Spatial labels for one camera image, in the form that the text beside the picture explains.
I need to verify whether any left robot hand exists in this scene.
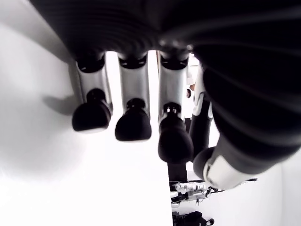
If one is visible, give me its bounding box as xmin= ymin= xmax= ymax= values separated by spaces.
xmin=29 ymin=0 xmax=301 ymax=189

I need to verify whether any person in white shirt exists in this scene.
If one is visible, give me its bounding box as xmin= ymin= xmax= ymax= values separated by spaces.
xmin=187 ymin=53 xmax=197 ymax=99

